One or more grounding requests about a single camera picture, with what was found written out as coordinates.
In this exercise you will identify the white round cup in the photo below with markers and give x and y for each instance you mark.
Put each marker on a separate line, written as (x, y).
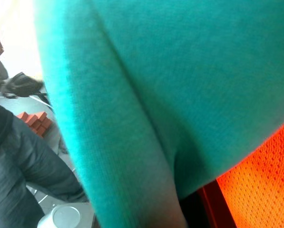
(61, 215)

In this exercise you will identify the teal knit fabric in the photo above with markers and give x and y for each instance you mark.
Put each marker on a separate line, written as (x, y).
(170, 95)

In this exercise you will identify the black bag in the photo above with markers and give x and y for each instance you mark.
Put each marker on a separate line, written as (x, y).
(20, 85)

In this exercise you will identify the person in dark clothes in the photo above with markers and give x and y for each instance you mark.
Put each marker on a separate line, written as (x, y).
(15, 161)

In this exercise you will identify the stack of orange blocks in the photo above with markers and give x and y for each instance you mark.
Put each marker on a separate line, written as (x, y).
(38, 122)

